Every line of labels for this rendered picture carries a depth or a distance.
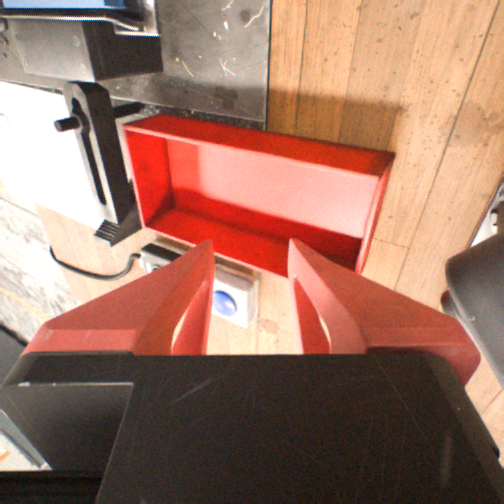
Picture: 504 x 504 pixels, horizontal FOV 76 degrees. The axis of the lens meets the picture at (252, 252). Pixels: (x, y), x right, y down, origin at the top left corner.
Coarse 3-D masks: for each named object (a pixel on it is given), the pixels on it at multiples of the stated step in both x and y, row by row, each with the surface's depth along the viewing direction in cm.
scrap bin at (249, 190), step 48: (144, 144) 35; (192, 144) 36; (240, 144) 27; (288, 144) 27; (336, 144) 28; (144, 192) 37; (192, 192) 39; (240, 192) 36; (288, 192) 33; (336, 192) 30; (384, 192) 28; (192, 240) 36; (240, 240) 36; (288, 240) 36; (336, 240) 33
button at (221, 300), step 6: (216, 294) 42; (222, 294) 41; (216, 300) 42; (222, 300) 42; (228, 300) 41; (216, 306) 43; (222, 306) 42; (228, 306) 42; (234, 306) 42; (222, 312) 43; (228, 312) 42; (234, 312) 42
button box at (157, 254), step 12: (156, 240) 49; (144, 252) 47; (156, 252) 46; (168, 252) 46; (180, 252) 46; (60, 264) 70; (132, 264) 55; (144, 264) 48; (156, 264) 47; (84, 276) 66; (96, 276) 64; (120, 276) 58
